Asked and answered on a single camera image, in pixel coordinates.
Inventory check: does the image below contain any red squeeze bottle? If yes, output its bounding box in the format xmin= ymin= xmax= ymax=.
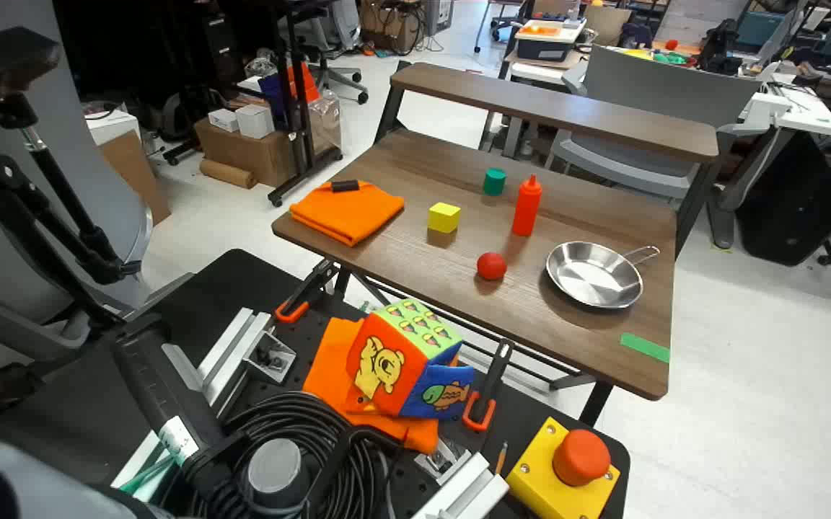
xmin=511 ymin=172 xmax=546 ymax=240

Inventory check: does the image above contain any yellow box with red button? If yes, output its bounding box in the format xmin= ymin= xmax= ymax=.
xmin=505 ymin=416 xmax=622 ymax=519

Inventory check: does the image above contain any aluminium profile rail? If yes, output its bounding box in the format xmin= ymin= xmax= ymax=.
xmin=413 ymin=447 xmax=513 ymax=519
xmin=110 ymin=306 xmax=277 ymax=495

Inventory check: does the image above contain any colourful soft picture cube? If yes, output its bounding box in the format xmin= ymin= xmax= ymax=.
xmin=342 ymin=298 xmax=477 ymax=422

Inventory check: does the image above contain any black cable bundle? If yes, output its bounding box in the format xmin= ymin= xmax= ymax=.
xmin=178 ymin=386 xmax=391 ymax=519

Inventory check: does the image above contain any grey chair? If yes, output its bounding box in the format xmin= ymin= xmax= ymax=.
xmin=543 ymin=44 xmax=764 ymax=250

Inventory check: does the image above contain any green cup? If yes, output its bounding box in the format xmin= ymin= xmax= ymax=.
xmin=482 ymin=163 xmax=511 ymax=198

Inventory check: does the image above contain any silver metal plate with handle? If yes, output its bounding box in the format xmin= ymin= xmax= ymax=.
xmin=543 ymin=240 xmax=663 ymax=315

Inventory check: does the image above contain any yellow cube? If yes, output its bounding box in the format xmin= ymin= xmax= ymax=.
xmin=423 ymin=198 xmax=464 ymax=237

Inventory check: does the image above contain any brown cardboard box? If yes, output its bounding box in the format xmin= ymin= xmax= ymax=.
xmin=191 ymin=96 xmax=342 ymax=191

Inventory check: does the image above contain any black floor stand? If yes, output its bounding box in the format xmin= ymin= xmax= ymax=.
xmin=264 ymin=0 xmax=345 ymax=207

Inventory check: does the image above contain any folded orange cloth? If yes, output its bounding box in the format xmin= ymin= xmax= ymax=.
xmin=289 ymin=178 xmax=407 ymax=247

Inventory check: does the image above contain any orange black clamp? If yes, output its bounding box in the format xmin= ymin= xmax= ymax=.
xmin=459 ymin=339 xmax=517 ymax=436
xmin=270 ymin=256 xmax=339 ymax=329

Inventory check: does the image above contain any wooden table with shelf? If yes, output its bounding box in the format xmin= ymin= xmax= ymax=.
xmin=269 ymin=60 xmax=723 ymax=403

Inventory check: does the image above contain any green tape strip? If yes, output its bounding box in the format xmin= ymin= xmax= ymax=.
xmin=618 ymin=332 xmax=673 ymax=367

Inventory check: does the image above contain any orange cloth with seam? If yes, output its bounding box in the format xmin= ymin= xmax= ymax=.
xmin=299 ymin=315 xmax=443 ymax=456

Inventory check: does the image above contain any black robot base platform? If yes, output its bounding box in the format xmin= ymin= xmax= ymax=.
xmin=0 ymin=246 xmax=631 ymax=519

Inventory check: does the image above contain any red ball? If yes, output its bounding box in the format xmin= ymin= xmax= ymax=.
xmin=472 ymin=250 xmax=511 ymax=285

